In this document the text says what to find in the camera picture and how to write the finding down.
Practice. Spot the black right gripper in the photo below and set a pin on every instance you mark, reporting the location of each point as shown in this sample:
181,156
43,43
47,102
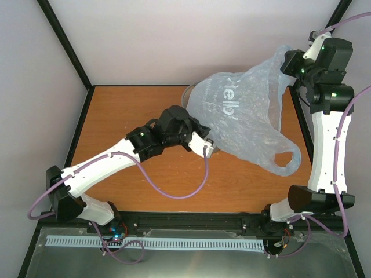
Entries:
287,67

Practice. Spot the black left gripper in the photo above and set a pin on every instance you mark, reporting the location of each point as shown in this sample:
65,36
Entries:
203,132

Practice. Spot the translucent blue plastic bag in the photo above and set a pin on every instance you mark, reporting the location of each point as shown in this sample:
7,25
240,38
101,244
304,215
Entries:
244,113

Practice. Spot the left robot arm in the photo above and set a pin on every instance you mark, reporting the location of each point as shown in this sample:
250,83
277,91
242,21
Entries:
67,187

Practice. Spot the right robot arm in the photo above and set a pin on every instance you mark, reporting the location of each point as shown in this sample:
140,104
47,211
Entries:
321,70

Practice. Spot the grey mesh trash bin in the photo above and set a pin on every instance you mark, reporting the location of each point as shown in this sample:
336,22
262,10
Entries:
186,94

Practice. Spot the small electronics board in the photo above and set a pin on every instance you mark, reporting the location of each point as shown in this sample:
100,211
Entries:
117,234

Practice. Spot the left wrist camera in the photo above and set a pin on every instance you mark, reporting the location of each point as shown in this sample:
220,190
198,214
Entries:
200,146

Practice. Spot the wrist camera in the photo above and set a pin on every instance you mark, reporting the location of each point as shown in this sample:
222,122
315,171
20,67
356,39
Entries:
200,146
316,40

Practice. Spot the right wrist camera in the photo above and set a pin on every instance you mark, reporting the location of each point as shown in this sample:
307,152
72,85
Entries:
316,40

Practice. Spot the black enclosure frame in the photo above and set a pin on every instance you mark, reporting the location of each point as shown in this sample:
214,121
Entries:
30,262

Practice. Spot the black mounting rail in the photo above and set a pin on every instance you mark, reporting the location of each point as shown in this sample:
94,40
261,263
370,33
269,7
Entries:
244,224

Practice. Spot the light blue cable duct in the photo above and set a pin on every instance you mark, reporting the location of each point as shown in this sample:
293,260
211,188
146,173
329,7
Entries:
164,244

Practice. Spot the metal base plate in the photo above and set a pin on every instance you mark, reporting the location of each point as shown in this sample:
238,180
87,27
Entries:
313,254

